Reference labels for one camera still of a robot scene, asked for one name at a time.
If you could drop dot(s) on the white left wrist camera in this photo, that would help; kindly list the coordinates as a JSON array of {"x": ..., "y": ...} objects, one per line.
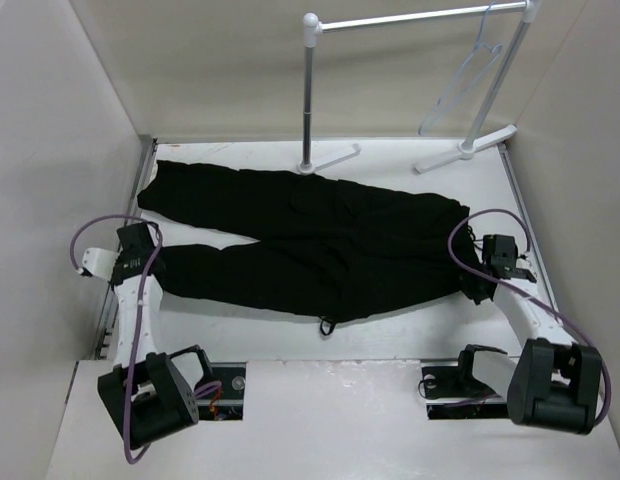
[{"x": 98, "y": 262}]

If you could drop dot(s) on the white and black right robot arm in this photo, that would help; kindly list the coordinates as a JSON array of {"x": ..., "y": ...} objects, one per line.
[{"x": 554, "y": 383}]

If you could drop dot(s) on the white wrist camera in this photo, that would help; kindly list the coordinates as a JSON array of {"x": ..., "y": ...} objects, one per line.
[
  {"x": 98, "y": 262},
  {"x": 523, "y": 262}
]

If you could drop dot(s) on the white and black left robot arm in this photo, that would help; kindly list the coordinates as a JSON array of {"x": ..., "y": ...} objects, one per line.
[{"x": 149, "y": 394}]

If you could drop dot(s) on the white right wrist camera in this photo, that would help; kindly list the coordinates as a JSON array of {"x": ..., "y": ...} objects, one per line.
[{"x": 523, "y": 262}]

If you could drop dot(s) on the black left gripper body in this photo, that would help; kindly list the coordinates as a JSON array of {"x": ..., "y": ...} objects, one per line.
[{"x": 119, "y": 260}]

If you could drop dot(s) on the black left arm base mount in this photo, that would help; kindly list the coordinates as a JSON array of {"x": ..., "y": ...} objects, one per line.
[{"x": 230, "y": 390}]

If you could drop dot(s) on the white metal clothes rack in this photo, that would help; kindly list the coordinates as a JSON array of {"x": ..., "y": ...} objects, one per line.
[{"x": 381, "y": 69}]

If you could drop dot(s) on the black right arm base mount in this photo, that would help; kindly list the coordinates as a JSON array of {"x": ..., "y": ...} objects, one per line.
[{"x": 450, "y": 394}]

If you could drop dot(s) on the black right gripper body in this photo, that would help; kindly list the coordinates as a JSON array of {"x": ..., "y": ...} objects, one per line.
[{"x": 479, "y": 294}]

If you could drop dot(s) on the black trousers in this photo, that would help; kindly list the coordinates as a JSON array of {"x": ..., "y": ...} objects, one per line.
[{"x": 332, "y": 249}]

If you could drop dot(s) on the pale blue clothes hanger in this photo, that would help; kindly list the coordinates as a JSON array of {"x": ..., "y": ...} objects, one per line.
[{"x": 482, "y": 57}]

